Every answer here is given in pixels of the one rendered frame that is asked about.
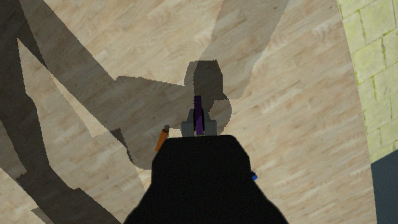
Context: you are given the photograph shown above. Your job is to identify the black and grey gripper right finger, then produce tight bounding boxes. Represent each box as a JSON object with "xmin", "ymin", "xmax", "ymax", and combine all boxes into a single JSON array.
[{"xmin": 202, "ymin": 108, "xmax": 217, "ymax": 136}]

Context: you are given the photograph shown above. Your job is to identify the purple rod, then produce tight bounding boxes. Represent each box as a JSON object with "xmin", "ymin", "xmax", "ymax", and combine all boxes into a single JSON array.
[{"xmin": 194, "ymin": 96, "xmax": 203, "ymax": 135}]

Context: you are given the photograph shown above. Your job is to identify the small blue cube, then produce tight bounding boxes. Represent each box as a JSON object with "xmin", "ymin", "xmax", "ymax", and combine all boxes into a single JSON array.
[{"xmin": 252, "ymin": 171, "xmax": 258, "ymax": 181}]

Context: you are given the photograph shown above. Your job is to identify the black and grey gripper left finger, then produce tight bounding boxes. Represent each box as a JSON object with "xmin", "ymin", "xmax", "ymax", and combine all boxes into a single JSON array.
[{"xmin": 181, "ymin": 109, "xmax": 196, "ymax": 137}]

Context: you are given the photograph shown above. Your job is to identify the orange rod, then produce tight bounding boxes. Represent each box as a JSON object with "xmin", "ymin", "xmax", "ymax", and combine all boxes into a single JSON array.
[{"xmin": 155, "ymin": 129, "xmax": 168, "ymax": 152}]

